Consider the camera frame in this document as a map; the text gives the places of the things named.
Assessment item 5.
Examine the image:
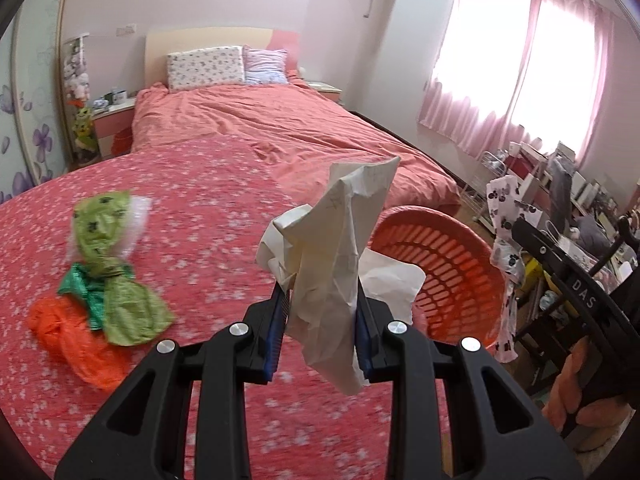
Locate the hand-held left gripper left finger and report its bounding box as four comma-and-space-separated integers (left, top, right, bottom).
54, 280, 291, 480

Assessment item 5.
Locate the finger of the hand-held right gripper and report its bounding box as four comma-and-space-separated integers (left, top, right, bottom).
511, 216, 571, 286

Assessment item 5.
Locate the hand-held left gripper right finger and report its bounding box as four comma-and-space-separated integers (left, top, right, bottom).
352, 285, 585, 480

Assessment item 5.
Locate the white bag with black print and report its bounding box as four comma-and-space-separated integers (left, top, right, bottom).
486, 175, 526, 363

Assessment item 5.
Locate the white paper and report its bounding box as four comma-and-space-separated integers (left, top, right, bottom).
256, 156, 426, 395

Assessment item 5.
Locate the orange plastic laundry basket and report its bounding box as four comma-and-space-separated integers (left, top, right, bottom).
370, 205, 511, 356

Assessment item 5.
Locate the clear plastic wrapper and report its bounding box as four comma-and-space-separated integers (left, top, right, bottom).
119, 196, 153, 256

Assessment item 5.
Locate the green plastic bag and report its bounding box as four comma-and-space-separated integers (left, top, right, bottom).
57, 190, 176, 347

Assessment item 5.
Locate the orange plastic bag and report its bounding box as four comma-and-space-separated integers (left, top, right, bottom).
27, 295, 133, 391

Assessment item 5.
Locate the person's right hand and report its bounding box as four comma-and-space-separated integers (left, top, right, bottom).
542, 337, 632, 453

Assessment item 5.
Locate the grey office chair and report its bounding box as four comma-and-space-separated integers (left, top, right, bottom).
547, 157, 574, 231

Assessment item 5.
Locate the dark wooden chair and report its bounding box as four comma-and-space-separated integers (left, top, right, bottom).
510, 215, 640, 396

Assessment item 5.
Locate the white rolling cart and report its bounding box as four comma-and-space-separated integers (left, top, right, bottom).
460, 152, 506, 231

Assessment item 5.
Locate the red floral quilt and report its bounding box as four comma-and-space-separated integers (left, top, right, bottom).
0, 137, 451, 480

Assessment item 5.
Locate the pink curtain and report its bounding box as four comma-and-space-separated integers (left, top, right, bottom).
417, 0, 543, 153
510, 0, 618, 161

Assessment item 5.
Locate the orange duvet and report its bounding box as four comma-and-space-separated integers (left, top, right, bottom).
131, 81, 462, 211

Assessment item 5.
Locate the white and pink nightstand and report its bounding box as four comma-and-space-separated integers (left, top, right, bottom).
304, 80, 344, 106
92, 97, 137, 161

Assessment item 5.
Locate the pink striped pillow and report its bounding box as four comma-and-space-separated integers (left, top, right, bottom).
243, 48, 290, 86

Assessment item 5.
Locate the white floral print pillow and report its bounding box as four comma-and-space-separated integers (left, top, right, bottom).
166, 46, 247, 92

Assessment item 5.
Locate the beige and pink headboard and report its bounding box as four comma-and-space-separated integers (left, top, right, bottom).
145, 26, 301, 92

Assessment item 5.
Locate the bag of plush toys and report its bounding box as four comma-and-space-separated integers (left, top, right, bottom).
62, 35, 99, 166

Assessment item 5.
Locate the wardrobe with flower glass doors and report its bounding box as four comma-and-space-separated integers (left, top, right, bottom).
0, 0, 71, 206

